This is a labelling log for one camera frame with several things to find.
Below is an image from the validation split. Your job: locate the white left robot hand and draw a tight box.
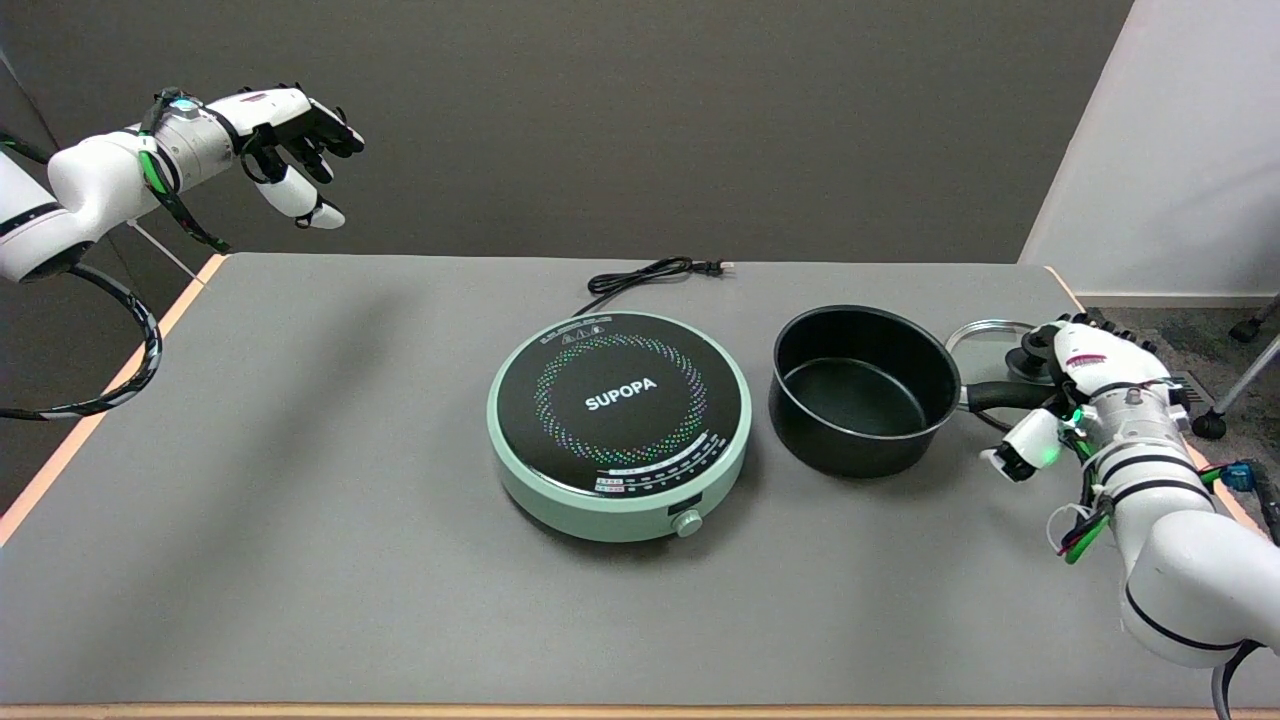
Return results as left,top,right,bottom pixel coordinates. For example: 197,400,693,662
232,84,367,232

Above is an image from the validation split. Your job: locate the metal chair base with castors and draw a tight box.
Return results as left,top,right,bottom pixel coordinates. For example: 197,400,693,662
1191,294,1280,442

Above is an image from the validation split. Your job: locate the grey floor vent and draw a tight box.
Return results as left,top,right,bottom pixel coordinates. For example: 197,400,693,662
1164,371,1217,407

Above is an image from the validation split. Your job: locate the glass pot lid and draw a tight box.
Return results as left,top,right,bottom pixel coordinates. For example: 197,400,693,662
944,318,1063,433

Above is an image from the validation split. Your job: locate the black cable with blue connector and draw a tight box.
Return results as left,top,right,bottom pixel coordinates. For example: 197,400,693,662
1198,458,1280,547

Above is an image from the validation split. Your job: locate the green black left wrist cable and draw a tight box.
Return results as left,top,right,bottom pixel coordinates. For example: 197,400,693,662
138,87,233,254

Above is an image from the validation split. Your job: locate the green SUPOPA induction cooker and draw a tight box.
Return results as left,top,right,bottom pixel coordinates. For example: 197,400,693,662
486,310,754,544

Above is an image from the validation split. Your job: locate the black saucepan with handle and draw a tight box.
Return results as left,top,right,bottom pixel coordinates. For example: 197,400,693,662
767,304,1058,480

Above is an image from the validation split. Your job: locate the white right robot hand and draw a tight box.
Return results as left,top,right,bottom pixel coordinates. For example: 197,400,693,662
979,314,1167,484

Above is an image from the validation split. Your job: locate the black cooker power cord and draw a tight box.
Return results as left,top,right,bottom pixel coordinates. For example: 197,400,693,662
571,256,737,319

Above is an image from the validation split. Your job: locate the black looped right arm cable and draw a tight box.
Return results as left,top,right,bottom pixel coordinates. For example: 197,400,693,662
1211,640,1267,720

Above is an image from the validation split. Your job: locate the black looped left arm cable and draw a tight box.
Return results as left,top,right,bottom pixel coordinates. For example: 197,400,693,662
0,261,164,422

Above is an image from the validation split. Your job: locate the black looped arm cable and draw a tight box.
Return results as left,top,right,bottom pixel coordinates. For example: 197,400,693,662
0,261,164,422
1211,640,1267,720

